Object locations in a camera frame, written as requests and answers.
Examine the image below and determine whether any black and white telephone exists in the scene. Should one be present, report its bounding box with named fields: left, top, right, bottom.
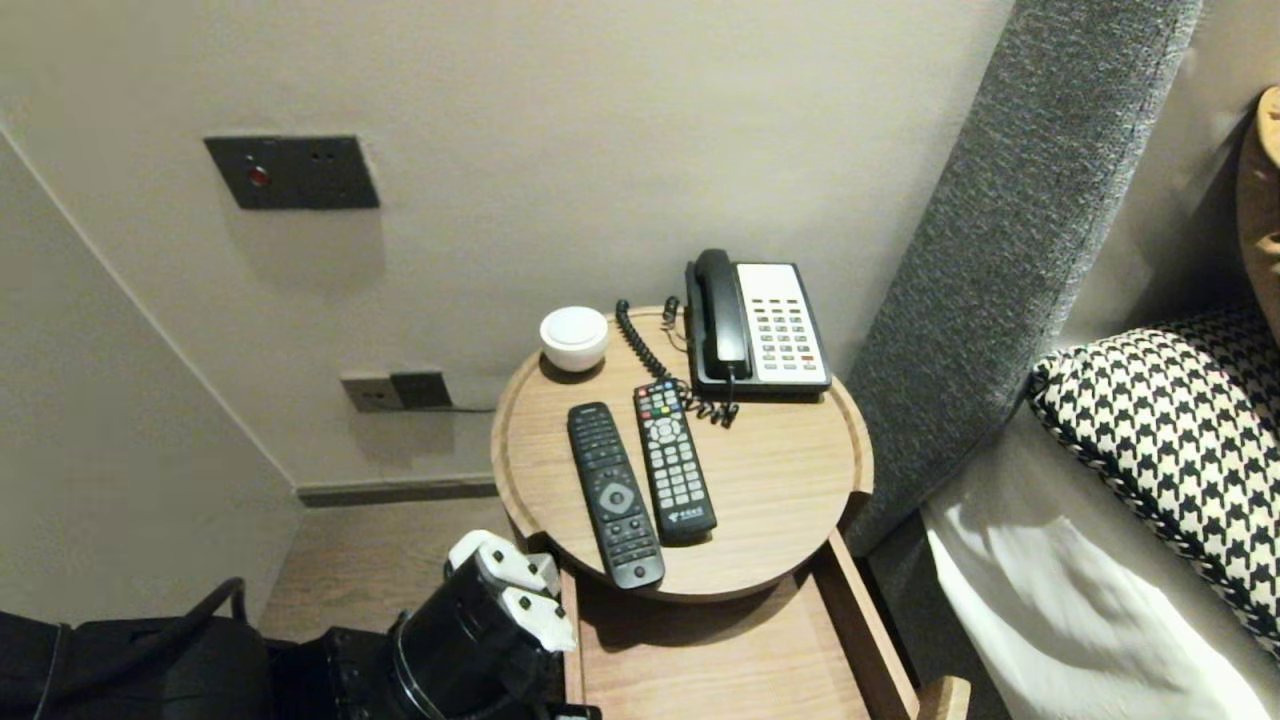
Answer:
left=685, top=262, right=833, bottom=403

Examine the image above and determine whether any black remote grey navigation pad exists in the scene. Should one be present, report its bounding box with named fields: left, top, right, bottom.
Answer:
left=567, top=402, right=666, bottom=590

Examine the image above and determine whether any round wooden nightstand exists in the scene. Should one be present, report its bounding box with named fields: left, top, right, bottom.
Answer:
left=490, top=305, right=874, bottom=604

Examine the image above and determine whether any wooden nightstand drawer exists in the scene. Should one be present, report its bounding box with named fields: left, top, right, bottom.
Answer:
left=560, top=530, right=973, bottom=720

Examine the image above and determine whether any white bed sheet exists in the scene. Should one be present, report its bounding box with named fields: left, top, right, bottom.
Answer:
left=920, top=400, right=1280, bottom=720

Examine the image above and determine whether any light wooden rounded object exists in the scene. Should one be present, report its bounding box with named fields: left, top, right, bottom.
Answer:
left=1237, top=85, right=1280, bottom=346

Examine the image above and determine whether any black coiled telephone cord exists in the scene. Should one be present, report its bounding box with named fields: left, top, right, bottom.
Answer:
left=614, top=298, right=741, bottom=429

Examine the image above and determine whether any silver wall socket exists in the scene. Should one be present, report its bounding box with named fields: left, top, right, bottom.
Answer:
left=341, top=373, right=404, bottom=413

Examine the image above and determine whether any small white round device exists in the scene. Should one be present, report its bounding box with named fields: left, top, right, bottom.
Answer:
left=540, top=306, right=610, bottom=373

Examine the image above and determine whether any grey fabric headboard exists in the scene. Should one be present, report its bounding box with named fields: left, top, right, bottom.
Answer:
left=845, top=0, right=1201, bottom=556

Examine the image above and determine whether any dark wall switch panel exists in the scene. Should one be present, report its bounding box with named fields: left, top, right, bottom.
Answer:
left=204, top=136, right=381, bottom=211

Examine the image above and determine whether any dark grey bed base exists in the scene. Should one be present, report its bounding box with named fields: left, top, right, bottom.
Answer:
left=862, top=505, right=1011, bottom=720

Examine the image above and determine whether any black white houndstooth pillow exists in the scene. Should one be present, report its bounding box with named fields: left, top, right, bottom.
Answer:
left=1028, top=305, right=1280, bottom=661

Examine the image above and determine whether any black telephone handset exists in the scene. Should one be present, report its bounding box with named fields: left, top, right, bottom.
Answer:
left=693, top=249, right=753, bottom=381

